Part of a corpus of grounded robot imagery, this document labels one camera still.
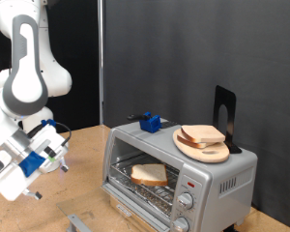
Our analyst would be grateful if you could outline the glass oven door with handle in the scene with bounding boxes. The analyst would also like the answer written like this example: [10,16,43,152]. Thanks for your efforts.
[56,184,172,232]

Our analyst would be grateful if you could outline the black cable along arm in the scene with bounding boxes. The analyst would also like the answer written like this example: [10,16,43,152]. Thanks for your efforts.
[27,118,73,148]

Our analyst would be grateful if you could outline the grey fabric backdrop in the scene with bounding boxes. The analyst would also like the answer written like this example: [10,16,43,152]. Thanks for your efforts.
[103,0,290,231]

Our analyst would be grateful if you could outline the wooden box under oven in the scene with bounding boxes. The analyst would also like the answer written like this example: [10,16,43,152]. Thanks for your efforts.
[109,196,162,232]

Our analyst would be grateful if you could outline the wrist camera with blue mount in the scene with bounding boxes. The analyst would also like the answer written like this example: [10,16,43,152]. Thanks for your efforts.
[18,138,71,178]

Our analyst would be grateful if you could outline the wire oven rack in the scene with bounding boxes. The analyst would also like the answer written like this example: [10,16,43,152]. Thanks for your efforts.
[109,153,181,217]

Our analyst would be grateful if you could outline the silver oven knob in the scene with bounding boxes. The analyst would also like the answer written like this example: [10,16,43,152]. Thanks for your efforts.
[177,192,195,211]
[172,216,190,232]

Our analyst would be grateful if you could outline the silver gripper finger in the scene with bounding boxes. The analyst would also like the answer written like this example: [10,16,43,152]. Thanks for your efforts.
[21,188,44,201]
[59,157,70,173]

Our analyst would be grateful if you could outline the silver toaster oven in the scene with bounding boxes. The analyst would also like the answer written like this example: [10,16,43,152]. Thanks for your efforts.
[101,117,259,232]

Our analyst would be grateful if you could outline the grey metal pole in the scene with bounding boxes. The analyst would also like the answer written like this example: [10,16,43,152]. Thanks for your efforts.
[98,0,105,126]

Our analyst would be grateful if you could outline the round wooden cutting board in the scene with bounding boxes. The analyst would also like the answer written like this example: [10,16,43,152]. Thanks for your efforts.
[172,129,230,163]

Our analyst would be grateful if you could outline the metal spatula with blue block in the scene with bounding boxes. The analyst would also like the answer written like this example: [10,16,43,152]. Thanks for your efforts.
[127,111,179,134]

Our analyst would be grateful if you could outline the black fabric backdrop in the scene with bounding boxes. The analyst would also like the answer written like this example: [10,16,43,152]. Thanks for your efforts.
[0,0,101,133]

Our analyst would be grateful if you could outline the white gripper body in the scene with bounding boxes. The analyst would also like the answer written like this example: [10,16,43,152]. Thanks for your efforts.
[0,124,71,202]

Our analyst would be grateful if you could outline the black metal bookend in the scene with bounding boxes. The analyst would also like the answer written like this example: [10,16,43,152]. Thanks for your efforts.
[213,85,243,155]

